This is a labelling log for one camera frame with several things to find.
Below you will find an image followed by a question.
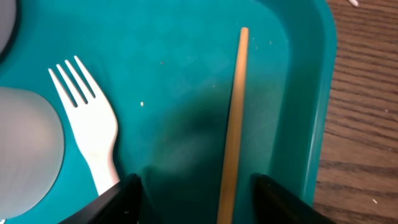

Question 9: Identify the teal plastic serving tray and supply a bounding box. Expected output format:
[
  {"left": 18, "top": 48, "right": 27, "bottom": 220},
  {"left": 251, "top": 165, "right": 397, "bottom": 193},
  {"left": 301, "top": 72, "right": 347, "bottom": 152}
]
[{"left": 1, "top": 0, "right": 337, "bottom": 223}]

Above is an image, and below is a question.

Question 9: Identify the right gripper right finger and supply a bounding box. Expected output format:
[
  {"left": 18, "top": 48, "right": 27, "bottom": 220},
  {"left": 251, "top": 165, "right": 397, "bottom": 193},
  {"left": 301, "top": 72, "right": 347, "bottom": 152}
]
[{"left": 253, "top": 174, "right": 335, "bottom": 224}]

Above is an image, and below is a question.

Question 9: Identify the white paper cup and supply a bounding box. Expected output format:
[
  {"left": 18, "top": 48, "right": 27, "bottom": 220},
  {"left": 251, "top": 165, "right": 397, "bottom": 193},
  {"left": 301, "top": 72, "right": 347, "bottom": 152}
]
[{"left": 1, "top": 87, "right": 65, "bottom": 219}]

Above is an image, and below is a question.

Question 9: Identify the white plastic fork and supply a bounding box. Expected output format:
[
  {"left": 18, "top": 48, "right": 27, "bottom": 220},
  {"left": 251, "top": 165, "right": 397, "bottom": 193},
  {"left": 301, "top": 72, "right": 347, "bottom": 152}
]
[{"left": 48, "top": 56, "right": 120, "bottom": 195}]

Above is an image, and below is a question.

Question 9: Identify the wooden skewer stick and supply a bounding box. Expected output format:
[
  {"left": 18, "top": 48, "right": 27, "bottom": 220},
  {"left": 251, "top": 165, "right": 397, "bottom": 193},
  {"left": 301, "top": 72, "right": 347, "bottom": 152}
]
[{"left": 216, "top": 27, "right": 249, "bottom": 224}]

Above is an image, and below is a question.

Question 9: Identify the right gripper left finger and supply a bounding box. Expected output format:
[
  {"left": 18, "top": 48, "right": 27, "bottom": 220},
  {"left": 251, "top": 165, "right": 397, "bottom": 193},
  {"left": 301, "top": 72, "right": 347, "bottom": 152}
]
[{"left": 60, "top": 174, "right": 143, "bottom": 224}]

